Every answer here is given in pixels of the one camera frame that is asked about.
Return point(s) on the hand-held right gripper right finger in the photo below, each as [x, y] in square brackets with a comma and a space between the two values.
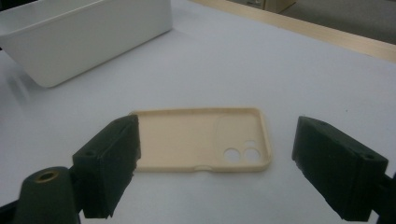
[336, 168]

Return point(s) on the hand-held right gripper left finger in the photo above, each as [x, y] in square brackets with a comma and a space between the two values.
[106, 168]

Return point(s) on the beige phone case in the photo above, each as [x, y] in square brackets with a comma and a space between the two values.
[180, 140]

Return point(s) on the white plastic storage bin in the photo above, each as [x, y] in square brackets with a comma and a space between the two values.
[81, 40]

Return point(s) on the light wooden table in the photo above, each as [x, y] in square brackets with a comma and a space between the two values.
[311, 31]

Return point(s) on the light wooden shelf unit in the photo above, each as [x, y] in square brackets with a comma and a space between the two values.
[274, 4]

